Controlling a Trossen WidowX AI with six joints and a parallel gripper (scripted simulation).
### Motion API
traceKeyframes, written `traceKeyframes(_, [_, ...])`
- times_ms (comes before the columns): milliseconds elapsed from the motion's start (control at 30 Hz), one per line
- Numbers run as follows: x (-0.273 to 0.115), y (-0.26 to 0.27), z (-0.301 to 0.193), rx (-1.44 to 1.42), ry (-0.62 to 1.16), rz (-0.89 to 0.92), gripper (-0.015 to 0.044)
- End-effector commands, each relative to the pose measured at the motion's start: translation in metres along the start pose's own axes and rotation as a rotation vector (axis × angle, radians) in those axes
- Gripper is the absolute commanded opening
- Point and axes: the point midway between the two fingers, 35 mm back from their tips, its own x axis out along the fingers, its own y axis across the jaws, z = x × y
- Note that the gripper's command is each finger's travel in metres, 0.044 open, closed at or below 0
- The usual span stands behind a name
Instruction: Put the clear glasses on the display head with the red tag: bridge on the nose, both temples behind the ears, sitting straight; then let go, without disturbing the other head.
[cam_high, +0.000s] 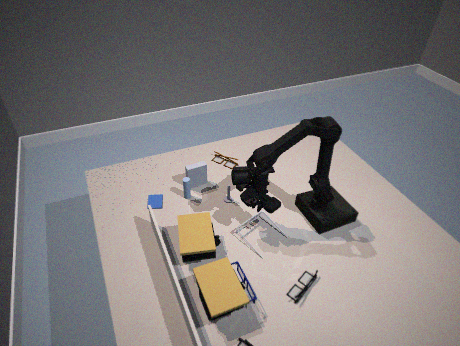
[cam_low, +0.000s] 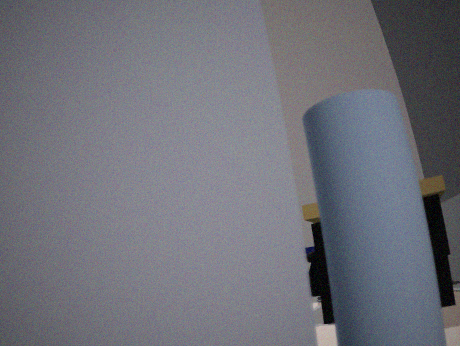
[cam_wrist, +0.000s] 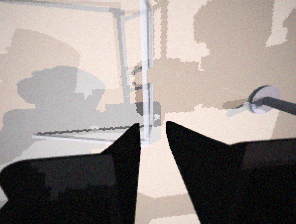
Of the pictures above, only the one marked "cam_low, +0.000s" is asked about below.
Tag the blue-grey cylinder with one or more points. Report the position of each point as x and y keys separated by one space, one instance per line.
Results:
x=378 y=250

